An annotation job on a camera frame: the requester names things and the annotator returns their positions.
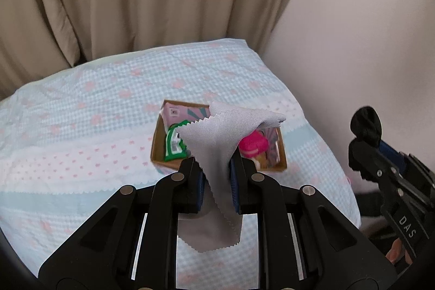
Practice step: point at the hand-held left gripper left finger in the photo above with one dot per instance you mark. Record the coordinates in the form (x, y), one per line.
(200, 189)

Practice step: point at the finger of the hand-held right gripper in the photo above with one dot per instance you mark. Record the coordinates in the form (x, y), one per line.
(370, 161)
(389, 149)

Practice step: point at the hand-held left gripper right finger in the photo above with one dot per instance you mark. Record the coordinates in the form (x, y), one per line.
(235, 191)

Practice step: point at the black fabric piece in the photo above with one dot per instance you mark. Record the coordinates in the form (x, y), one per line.
(365, 123)

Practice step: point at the plush chicken drumstick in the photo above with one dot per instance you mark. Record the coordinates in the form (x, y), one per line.
(261, 160)

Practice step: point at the green and white packet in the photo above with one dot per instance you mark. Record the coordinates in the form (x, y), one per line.
(173, 147)

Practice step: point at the pink soft pouch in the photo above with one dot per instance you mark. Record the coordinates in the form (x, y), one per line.
(253, 144)

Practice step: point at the grey cleaning cloth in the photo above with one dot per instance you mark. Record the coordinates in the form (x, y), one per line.
(217, 140)

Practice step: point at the pink patterned cardboard box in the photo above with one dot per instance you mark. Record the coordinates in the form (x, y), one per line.
(159, 140)

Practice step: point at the person's right hand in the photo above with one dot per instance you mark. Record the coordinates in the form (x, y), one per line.
(396, 251)

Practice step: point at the light blue checked blanket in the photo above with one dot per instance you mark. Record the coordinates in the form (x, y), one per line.
(85, 157)

